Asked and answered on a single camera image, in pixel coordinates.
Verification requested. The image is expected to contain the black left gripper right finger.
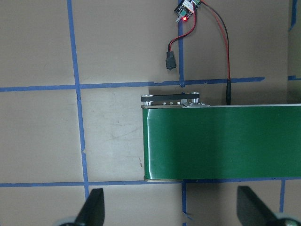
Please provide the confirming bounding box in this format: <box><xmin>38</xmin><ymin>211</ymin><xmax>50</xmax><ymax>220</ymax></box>
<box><xmin>237</xmin><ymin>186</ymin><xmax>301</xmax><ymax>226</ymax></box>

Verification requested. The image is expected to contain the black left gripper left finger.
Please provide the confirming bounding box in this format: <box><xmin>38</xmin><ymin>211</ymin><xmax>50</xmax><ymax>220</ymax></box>
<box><xmin>74</xmin><ymin>188</ymin><xmax>104</xmax><ymax>226</ymax></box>

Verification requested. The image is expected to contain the green conveyor belt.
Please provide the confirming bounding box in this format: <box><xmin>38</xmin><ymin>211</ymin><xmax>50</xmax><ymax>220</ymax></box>
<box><xmin>141</xmin><ymin>93</ymin><xmax>301</xmax><ymax>181</ymax></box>

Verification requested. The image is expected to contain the small motor controller board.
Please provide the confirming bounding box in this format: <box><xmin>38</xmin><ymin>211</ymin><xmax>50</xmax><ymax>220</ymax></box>
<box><xmin>174</xmin><ymin>0</ymin><xmax>201</xmax><ymax>23</ymax></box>

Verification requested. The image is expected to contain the red black power cable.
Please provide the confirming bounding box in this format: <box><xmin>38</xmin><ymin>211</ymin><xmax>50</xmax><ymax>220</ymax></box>
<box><xmin>165</xmin><ymin>0</ymin><xmax>233</xmax><ymax>105</ymax></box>

